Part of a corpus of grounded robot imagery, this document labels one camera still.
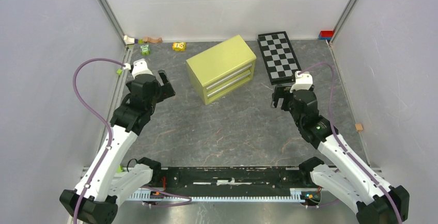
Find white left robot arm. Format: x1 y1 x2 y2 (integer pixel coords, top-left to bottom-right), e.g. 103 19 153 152
59 70 175 223

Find red blue blocks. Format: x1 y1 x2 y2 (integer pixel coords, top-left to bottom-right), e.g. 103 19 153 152
318 30 334 41

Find green owl toy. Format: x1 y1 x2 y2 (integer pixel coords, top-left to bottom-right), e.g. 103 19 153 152
140 44 150 56

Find purple cable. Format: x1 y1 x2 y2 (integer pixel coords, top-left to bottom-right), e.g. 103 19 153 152
296 61 403 224
72 58 192 224

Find wooden arch blocks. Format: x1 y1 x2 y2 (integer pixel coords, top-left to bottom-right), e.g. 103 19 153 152
123 35 163 45

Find green drawer cabinet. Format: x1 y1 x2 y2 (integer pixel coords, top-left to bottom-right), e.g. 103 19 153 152
186 35 256 105

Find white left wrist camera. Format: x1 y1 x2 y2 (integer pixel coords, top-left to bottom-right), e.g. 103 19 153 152
122 58 153 78

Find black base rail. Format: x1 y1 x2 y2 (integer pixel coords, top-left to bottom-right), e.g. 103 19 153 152
149 166 317 197

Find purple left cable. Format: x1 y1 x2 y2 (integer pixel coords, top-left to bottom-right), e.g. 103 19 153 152
72 58 192 224

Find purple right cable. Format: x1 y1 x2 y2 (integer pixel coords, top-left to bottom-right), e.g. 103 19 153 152
296 61 403 224

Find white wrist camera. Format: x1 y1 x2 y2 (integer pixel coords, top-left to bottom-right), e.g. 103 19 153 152
290 71 313 93
122 58 153 78

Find green cube near rail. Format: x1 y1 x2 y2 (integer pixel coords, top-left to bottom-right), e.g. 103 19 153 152
116 165 124 173

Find yellow owl toy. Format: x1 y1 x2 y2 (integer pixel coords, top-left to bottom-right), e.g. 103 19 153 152
172 42 186 52

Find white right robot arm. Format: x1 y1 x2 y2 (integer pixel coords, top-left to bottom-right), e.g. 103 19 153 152
271 86 410 223

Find black white chessboard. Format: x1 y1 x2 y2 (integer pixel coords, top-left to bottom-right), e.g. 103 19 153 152
257 31 302 85

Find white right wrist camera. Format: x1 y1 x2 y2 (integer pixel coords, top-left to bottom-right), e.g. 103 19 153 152
290 71 313 93

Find small wooden cube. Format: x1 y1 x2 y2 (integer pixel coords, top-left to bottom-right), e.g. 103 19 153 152
355 123 364 132

